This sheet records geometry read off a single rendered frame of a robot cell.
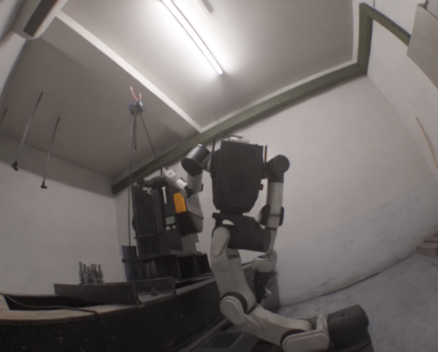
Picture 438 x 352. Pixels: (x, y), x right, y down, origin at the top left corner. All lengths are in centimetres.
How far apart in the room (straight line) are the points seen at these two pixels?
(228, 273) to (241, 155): 55
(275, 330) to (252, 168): 75
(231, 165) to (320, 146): 195
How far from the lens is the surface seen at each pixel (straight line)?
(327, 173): 256
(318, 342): 94
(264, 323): 99
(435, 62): 212
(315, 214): 245
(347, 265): 246
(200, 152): 103
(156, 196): 178
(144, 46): 235
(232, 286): 98
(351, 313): 96
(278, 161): 101
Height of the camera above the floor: 75
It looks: 24 degrees up
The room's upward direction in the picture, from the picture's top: 15 degrees counter-clockwise
